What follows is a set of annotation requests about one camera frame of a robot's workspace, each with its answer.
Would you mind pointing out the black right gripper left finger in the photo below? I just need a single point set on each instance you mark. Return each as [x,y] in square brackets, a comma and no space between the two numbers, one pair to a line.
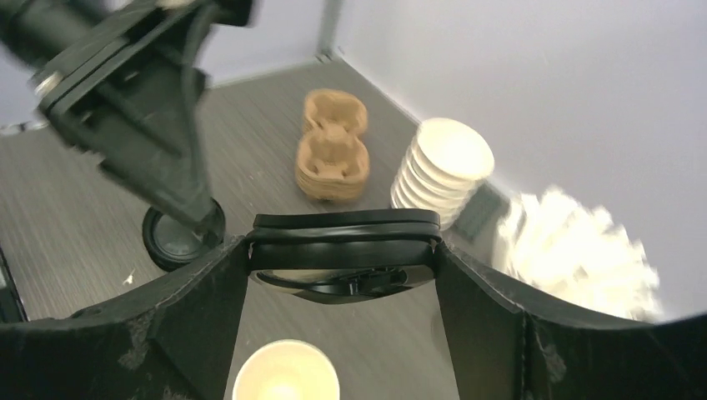
[171,338]

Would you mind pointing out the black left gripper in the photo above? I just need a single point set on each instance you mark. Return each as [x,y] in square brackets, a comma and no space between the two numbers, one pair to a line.
[125,82]

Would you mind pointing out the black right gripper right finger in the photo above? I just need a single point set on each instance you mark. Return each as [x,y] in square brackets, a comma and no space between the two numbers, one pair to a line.
[508,340]

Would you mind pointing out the white paper coffee cup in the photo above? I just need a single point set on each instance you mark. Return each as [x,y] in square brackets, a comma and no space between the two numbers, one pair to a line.
[287,369]

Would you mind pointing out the stack of black cup lids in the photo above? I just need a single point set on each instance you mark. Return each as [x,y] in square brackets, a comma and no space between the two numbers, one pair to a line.
[171,245]

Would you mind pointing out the white paper-wrapped straws bundle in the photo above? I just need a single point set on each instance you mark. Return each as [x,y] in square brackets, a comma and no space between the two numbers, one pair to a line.
[577,254]

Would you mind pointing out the small dark mat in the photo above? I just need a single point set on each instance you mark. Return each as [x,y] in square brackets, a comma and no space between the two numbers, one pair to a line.
[485,205]

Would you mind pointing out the brown pulp cup carrier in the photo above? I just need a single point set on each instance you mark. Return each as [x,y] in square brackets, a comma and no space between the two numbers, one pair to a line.
[332,163]

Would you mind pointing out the stack of paper cups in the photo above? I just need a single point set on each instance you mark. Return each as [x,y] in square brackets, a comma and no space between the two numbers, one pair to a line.
[443,167]

